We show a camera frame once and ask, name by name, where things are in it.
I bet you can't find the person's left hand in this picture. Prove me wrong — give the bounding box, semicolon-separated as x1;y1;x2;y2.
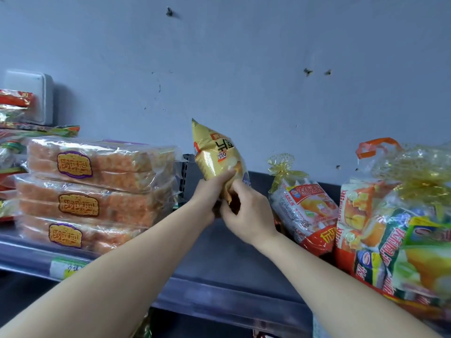
190;169;236;226

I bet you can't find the person's right hand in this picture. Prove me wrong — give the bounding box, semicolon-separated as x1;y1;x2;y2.
220;179;280;247

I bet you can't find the yellow snack bag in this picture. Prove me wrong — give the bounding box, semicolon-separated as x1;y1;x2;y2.
191;118;251;205

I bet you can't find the person's left forearm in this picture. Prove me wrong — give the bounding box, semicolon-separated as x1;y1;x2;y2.
0;202;215;338

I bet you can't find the person's right forearm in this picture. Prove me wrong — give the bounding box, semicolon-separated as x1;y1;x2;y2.
254;233;443;338

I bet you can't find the grey metal shelf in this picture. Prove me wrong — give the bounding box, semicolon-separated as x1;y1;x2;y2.
0;170;451;336

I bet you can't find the snack bag with gold bow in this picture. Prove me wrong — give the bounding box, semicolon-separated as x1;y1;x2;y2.
267;153;339;257

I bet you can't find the clear orange cake packet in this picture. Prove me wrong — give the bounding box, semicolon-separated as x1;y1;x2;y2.
17;215;142;256
26;137;181;193
15;174;177;228

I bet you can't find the red yellow snack multipack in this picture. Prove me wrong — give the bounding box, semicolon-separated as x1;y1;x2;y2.
334;178;399;289

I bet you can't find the green white price label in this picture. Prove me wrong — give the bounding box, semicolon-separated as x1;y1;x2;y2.
49;256;89;281

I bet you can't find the green snack bag gold ribbon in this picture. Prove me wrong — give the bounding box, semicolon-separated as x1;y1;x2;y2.
370;144;451;314

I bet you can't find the pile of red snack packets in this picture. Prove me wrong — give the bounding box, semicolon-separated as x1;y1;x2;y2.
0;89;80;222

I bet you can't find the grey perforated shelf bracket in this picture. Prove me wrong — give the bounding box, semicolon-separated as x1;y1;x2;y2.
179;154;196;209

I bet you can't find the orange plastic bag handle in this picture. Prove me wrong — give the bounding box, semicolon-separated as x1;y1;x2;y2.
355;137;403;160

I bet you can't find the white wall box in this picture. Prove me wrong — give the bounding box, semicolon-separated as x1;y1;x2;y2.
3;70;54;126

